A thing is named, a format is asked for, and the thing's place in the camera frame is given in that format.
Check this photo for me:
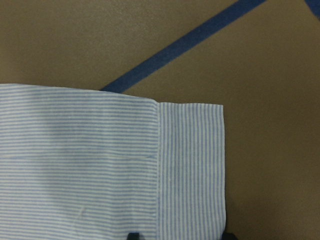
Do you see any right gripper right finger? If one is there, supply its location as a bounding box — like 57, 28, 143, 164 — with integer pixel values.
222, 232, 238, 240

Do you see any light blue striped shirt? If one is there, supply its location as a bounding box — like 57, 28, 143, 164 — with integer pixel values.
0, 84, 226, 240

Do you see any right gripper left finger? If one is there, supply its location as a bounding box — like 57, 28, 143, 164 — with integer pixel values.
127, 232, 145, 240

